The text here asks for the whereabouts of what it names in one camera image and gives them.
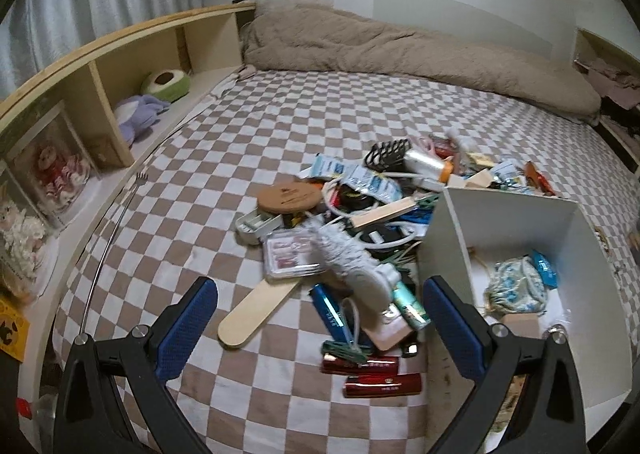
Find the checkered bed sheet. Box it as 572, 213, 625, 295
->
52, 67, 640, 454

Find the flat wooden paddle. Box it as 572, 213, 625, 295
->
217, 277, 301, 349

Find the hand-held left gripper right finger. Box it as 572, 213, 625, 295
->
422, 275, 587, 454

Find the white small organizer tray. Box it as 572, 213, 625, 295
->
235, 211, 283, 245

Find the red slim box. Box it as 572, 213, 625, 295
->
320, 355, 401, 376
342, 373, 423, 397

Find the white box container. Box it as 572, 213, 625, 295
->
417, 187, 636, 454

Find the yellow sign card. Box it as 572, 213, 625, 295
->
0, 297, 28, 362

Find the green tube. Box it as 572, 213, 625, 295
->
392, 281, 432, 330

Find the blue pen case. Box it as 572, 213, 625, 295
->
309, 283, 358, 342

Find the pinkish wooden tile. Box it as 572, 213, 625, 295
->
367, 319, 408, 352

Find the beige fluffy blanket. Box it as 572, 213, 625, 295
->
241, 0, 602, 125

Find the white plastic bottle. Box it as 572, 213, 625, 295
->
402, 148, 453, 182

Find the wooden headboard shelf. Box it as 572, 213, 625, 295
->
0, 2, 257, 255

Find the clear case with pink nails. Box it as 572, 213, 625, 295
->
262, 229, 326, 280

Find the purple plush toy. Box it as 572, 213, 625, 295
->
112, 94, 171, 145

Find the grey fuzzy brush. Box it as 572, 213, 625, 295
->
307, 223, 401, 307

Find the wooden slat with dark end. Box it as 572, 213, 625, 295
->
350, 197, 416, 230

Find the blue and white packet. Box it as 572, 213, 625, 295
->
342, 165, 403, 202
300, 154, 346, 180

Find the red doll in clear case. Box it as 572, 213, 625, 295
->
5, 102, 101, 230

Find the avocado plush toy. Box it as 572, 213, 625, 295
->
140, 70, 193, 102

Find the light wooden block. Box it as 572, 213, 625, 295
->
462, 168, 496, 190

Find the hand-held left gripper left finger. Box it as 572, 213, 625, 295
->
59, 277, 219, 454

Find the white doll in clear case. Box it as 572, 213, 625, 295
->
0, 159, 61, 295

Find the blue foil packet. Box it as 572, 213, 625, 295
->
530, 250, 560, 289

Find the round cork coaster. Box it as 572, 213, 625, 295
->
256, 183, 321, 215

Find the cluttered wooden side shelf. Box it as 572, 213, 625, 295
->
572, 27, 640, 160

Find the floral fabric pouch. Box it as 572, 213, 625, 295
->
485, 257, 548, 317

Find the red snack packet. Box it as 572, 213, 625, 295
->
522, 161, 558, 196

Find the white cable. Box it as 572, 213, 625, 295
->
322, 171, 431, 250

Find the black hair claw clip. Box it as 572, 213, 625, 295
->
364, 138, 412, 170

